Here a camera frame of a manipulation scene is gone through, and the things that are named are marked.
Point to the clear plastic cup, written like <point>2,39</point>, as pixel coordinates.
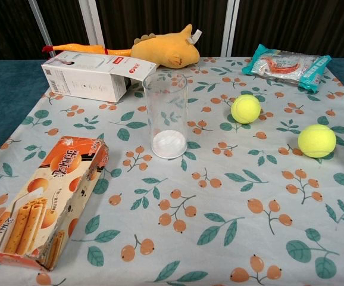
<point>166,119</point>

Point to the yellow rubber chicken toy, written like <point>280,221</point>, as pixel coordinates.
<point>79,48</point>

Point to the white screen frame post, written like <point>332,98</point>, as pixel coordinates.
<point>39,21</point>
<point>231,26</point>
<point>92,24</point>

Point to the yellow plush dinosaur toy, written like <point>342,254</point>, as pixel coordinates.
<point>163,50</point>

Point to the orange egg roll snack box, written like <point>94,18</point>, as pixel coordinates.
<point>41,202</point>

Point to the floral printed tablecloth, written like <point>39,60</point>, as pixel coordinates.
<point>204,208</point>

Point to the yellow tennis ball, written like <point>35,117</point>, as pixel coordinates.
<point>317,140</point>
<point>245,108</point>

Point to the teal snack packet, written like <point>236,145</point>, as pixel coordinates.
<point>288,67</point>

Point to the white product carton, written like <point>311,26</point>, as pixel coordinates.
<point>85,79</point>

